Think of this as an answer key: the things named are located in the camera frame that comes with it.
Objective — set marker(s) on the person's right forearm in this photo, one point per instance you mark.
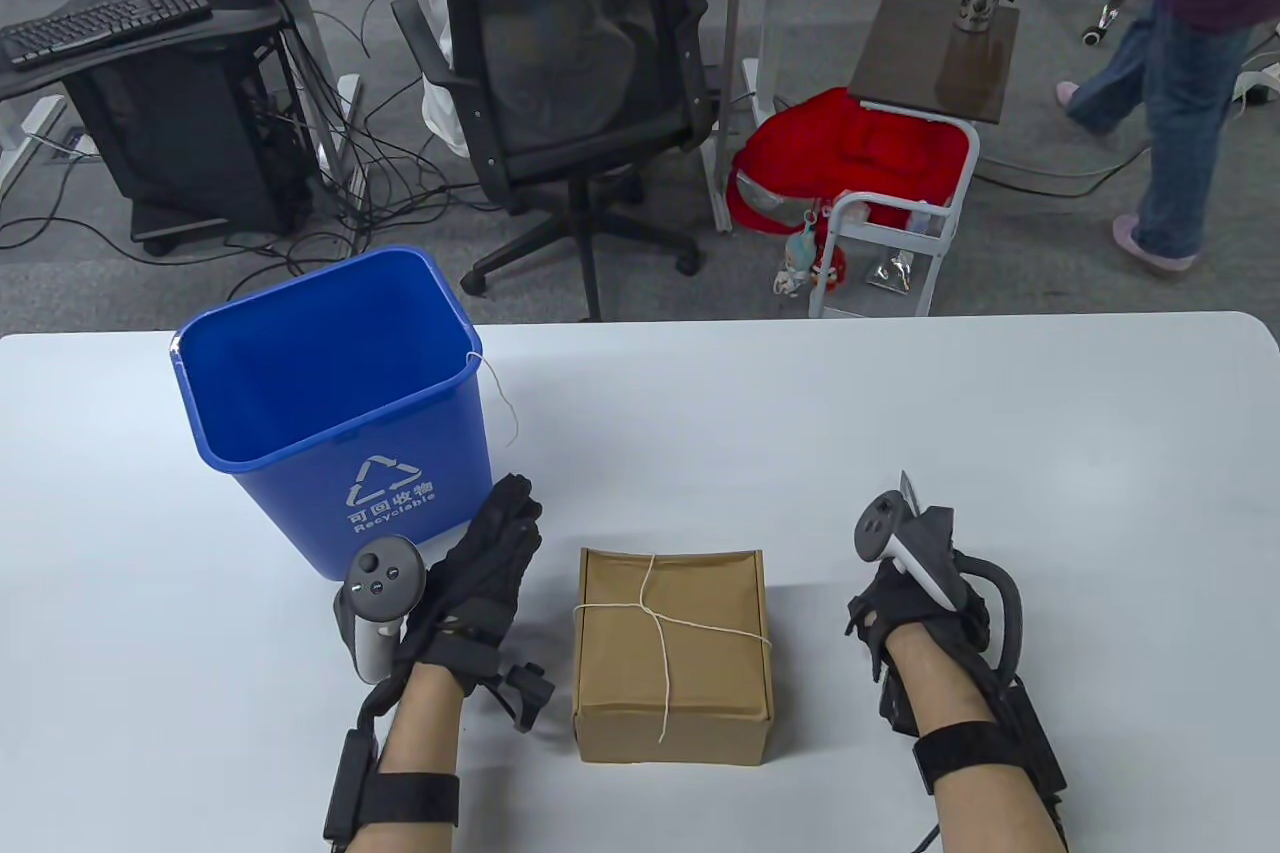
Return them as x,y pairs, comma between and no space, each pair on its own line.
950,693

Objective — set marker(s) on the white grey right hand controller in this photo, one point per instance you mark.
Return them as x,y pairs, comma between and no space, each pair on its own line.
905,543

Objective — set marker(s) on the white rolling cart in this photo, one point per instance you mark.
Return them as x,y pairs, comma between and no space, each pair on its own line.
900,223

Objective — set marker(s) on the black keyboard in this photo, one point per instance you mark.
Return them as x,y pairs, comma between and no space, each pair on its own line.
105,23

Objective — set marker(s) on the black mesh office chair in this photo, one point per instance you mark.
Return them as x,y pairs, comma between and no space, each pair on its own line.
570,63

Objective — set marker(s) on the person's right fingers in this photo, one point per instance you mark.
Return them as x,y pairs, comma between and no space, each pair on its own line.
938,525

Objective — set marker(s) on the red bag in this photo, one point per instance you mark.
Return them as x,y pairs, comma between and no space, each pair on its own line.
850,158

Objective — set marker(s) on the blue recycling bin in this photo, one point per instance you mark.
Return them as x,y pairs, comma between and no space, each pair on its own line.
330,403

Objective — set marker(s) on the brown square board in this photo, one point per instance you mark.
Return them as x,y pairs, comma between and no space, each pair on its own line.
935,53

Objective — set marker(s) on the black computer tower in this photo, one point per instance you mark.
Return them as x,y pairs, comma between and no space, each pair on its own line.
190,133

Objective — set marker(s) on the brown cardboard box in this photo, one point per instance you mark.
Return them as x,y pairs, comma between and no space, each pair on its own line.
670,653

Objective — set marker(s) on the person's left fingers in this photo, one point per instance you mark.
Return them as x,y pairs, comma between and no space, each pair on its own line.
515,513

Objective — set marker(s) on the grey left hand controller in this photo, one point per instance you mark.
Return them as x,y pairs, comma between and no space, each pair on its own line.
378,593

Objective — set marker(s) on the person's right hand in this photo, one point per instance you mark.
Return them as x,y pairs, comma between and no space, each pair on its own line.
915,613

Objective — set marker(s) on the person's left hand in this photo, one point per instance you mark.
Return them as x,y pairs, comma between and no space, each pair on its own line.
470,583

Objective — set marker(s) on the small grey blade tool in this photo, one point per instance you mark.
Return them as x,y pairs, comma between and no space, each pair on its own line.
912,491

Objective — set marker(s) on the black keyboard stand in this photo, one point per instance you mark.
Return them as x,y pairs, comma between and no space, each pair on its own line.
150,43

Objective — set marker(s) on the person's left forearm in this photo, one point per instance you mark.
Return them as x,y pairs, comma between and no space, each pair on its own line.
410,743

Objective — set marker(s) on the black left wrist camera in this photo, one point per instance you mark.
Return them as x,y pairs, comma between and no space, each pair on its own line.
527,693

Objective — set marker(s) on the silver foil packet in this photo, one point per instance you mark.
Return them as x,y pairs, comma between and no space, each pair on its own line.
890,271

